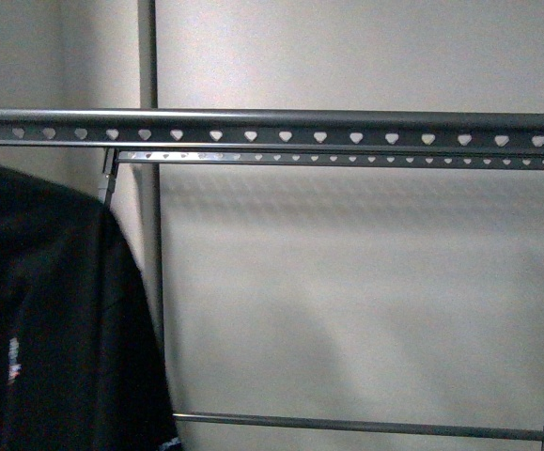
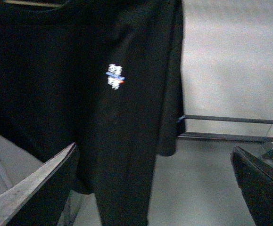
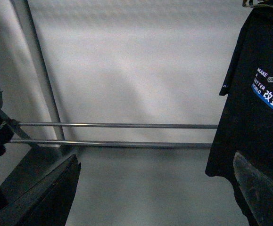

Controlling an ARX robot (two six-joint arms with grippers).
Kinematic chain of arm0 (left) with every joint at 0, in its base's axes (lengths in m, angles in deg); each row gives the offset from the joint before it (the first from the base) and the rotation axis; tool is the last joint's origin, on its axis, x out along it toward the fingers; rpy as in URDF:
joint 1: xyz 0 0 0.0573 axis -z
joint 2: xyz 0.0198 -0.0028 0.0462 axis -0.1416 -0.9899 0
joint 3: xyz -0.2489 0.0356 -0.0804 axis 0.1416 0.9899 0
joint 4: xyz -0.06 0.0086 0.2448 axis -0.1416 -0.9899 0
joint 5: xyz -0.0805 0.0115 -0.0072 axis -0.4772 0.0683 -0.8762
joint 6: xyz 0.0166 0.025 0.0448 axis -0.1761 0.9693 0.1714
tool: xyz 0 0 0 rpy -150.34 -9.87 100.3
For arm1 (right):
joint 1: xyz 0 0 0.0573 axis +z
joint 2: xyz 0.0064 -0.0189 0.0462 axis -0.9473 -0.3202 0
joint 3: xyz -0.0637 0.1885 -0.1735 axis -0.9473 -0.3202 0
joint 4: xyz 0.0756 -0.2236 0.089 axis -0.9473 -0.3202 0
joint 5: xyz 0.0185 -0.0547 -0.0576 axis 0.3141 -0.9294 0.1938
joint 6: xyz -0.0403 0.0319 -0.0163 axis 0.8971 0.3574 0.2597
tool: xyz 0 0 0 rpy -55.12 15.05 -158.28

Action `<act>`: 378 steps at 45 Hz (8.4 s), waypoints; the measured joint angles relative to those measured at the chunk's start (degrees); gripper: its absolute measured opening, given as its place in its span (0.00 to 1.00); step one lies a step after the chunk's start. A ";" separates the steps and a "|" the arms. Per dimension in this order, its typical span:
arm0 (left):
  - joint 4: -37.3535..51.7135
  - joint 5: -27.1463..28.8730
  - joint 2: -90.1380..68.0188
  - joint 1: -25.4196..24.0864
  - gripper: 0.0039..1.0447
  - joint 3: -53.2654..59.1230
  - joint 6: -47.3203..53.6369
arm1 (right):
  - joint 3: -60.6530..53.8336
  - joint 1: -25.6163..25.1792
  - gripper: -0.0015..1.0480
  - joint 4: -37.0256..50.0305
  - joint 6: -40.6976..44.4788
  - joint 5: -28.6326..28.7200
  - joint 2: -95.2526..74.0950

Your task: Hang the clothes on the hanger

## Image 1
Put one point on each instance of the black shirt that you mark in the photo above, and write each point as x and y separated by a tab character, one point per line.
80	366

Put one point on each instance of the grey metal clothes rack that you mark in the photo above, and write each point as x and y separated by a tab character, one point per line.
331	280

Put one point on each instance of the grey vertical wall pipe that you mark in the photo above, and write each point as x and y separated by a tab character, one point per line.
149	185

